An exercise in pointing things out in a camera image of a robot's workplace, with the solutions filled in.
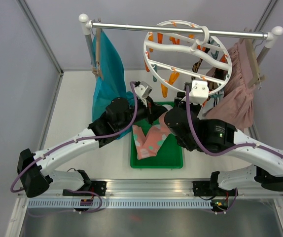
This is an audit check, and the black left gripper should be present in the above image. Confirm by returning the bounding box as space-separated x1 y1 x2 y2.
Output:
116 96 168 131

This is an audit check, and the pink patterned sock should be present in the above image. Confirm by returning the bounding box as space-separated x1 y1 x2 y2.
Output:
142 110 171 157
132 125 159 160

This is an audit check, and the brown argyle sock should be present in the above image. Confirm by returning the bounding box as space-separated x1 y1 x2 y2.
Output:
192 58 203 73
207 68 226 90

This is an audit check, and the white round clip hanger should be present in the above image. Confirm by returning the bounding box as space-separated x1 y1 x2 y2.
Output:
143 32 232 95

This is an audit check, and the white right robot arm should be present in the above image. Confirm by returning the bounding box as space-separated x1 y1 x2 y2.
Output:
164 92 283 198

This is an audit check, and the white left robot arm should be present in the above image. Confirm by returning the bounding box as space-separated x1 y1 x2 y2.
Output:
17 97 171 198

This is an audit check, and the teal cloth on hanger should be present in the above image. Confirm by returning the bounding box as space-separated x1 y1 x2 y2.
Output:
91 31 135 140

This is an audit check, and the wooden left clip hanger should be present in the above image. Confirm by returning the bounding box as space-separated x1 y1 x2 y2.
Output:
93 28 103 79

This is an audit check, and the wooden clip hanger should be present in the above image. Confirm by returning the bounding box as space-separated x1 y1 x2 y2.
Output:
239 38 269 90
93 28 103 79

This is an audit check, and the wooden right clip hanger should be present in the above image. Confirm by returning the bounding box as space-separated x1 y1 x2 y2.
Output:
239 38 269 90

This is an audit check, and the green plastic tray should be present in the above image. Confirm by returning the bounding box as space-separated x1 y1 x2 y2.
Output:
130 101 183 170

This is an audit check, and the pink pleated skirt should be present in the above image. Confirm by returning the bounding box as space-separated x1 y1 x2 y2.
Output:
205 39 256 130

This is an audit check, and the metal clothes rack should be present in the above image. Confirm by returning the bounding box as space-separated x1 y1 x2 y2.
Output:
78 13 283 75

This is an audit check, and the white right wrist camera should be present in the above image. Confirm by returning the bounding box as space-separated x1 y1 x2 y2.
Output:
184 80 209 105

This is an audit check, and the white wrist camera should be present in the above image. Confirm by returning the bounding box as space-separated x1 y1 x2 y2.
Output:
184 80 209 105
134 81 152 107

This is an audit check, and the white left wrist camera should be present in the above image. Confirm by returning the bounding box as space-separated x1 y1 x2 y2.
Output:
134 81 152 107

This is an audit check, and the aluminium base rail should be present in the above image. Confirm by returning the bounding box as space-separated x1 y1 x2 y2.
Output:
36 179 283 199

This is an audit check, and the white slotted cable duct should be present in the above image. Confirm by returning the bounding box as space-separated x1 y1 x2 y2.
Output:
28 198 212 209

